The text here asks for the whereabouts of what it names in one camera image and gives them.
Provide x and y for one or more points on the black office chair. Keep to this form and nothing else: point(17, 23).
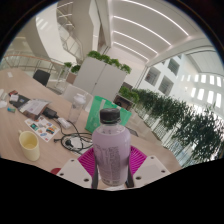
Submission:
point(41, 77)

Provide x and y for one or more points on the cream yellow mug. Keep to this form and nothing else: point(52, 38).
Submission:
point(29, 148)

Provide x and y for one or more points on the black power bank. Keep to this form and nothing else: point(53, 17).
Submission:
point(50, 112)

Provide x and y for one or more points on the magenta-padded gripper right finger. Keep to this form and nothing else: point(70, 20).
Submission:
point(151, 171)

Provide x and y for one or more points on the tall white cabinet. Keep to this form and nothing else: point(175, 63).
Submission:
point(100, 80)

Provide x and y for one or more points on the brown book with papers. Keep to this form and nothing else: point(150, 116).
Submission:
point(35, 108)

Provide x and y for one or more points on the shelf unit with plants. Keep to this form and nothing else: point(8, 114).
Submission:
point(127, 96)

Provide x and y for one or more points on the green plants atop cabinet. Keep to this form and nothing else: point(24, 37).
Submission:
point(110, 61)

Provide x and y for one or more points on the clear shaker bottle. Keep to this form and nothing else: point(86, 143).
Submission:
point(76, 110)

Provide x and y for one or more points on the white power adapter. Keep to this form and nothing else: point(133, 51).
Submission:
point(64, 122)

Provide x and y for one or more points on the purple drink bottle black cap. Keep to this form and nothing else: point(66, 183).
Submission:
point(111, 150)

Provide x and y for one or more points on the group of ceiling light strips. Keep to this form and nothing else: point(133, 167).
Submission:
point(146, 36)

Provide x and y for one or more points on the row of green hedge plants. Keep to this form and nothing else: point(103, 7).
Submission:
point(193, 130)

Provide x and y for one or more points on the colourful sticker sheet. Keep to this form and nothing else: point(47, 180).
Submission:
point(40, 128)

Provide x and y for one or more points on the green tote bag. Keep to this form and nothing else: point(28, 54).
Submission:
point(95, 116)

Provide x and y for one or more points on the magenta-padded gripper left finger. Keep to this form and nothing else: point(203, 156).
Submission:
point(72, 173)

